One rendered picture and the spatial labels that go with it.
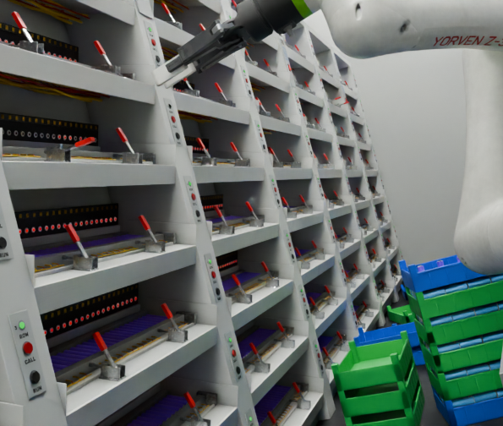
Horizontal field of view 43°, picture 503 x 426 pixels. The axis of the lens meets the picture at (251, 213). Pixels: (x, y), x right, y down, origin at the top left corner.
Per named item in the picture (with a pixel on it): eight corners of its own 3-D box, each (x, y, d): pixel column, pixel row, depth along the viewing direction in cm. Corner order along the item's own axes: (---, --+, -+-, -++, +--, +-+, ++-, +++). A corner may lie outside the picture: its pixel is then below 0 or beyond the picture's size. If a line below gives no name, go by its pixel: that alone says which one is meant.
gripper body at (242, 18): (266, 26, 109) (221, 54, 112) (280, 35, 117) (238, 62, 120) (247, -12, 110) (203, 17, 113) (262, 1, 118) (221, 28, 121)
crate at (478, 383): (524, 361, 200) (517, 335, 200) (549, 377, 180) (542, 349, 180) (430, 383, 202) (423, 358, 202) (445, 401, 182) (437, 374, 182)
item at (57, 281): (195, 263, 154) (197, 206, 153) (33, 317, 97) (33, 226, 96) (122, 257, 161) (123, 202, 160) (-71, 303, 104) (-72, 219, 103)
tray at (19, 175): (175, 183, 155) (176, 144, 154) (1, 190, 98) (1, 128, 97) (103, 180, 161) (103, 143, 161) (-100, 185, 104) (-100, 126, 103)
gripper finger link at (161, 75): (188, 68, 118) (187, 67, 117) (158, 86, 120) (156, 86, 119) (182, 53, 118) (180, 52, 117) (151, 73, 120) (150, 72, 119)
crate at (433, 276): (497, 262, 201) (491, 237, 201) (519, 267, 181) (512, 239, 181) (404, 285, 203) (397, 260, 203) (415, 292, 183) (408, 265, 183)
